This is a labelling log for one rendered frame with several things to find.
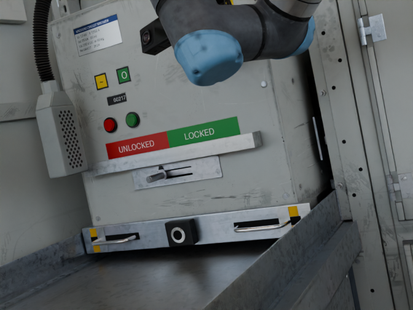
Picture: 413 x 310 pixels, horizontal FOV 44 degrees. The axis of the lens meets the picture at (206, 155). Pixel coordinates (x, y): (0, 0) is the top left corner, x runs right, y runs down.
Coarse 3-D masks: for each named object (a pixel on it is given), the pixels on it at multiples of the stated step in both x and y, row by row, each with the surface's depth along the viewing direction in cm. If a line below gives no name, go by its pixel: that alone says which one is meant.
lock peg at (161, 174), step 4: (160, 164) 104; (160, 168) 104; (160, 172) 104; (164, 172) 104; (148, 176) 100; (152, 176) 101; (156, 176) 102; (160, 176) 103; (164, 176) 104; (148, 180) 100; (152, 180) 100; (156, 180) 102
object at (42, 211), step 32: (0, 0) 116; (32, 0) 126; (0, 32) 118; (32, 32) 125; (0, 64) 117; (32, 64) 124; (0, 96) 116; (32, 96) 123; (0, 128) 115; (32, 128) 122; (0, 160) 114; (32, 160) 121; (0, 192) 113; (32, 192) 120; (64, 192) 127; (0, 224) 112; (32, 224) 119; (64, 224) 125; (0, 256) 111
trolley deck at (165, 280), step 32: (352, 224) 99; (128, 256) 113; (160, 256) 107; (192, 256) 101; (224, 256) 96; (256, 256) 92; (320, 256) 84; (352, 256) 95; (64, 288) 97; (96, 288) 92; (128, 288) 88; (160, 288) 84; (192, 288) 81; (320, 288) 75
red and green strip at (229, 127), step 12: (228, 120) 96; (168, 132) 103; (180, 132) 102; (192, 132) 100; (204, 132) 99; (216, 132) 98; (228, 132) 97; (108, 144) 110; (120, 144) 109; (132, 144) 107; (144, 144) 106; (156, 144) 104; (168, 144) 103; (180, 144) 102; (108, 156) 111; (120, 156) 109
